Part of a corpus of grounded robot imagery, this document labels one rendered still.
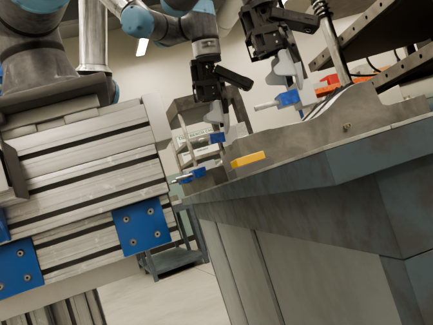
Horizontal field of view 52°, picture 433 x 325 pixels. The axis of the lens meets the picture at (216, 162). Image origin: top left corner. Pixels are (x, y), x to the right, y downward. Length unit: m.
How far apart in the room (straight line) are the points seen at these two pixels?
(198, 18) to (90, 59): 0.41
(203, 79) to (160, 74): 7.69
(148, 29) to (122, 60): 7.73
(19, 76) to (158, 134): 0.26
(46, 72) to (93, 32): 0.66
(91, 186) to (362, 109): 0.68
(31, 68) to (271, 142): 0.55
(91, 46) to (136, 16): 0.34
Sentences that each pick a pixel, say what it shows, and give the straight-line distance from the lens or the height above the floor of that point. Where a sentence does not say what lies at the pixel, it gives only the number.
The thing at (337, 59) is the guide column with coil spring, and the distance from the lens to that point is 2.17.
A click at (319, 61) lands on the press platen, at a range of 2.43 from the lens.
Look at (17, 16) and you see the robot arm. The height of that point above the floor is 1.16.
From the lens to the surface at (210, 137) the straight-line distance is 1.20.
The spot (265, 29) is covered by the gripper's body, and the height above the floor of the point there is 1.08.
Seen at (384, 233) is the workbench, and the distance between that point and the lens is 0.49.
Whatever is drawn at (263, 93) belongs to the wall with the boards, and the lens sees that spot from 9.34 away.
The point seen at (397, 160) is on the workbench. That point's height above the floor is 0.77.
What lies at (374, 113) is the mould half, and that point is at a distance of 1.17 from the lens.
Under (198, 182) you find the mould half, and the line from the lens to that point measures 1.42.
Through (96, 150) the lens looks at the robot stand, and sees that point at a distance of 0.80.
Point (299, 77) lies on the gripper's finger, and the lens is 0.96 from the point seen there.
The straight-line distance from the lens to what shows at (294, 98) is 0.97.
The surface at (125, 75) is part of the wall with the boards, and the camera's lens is 8.81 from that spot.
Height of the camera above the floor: 0.79
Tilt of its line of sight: 3 degrees up
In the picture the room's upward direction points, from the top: 18 degrees counter-clockwise
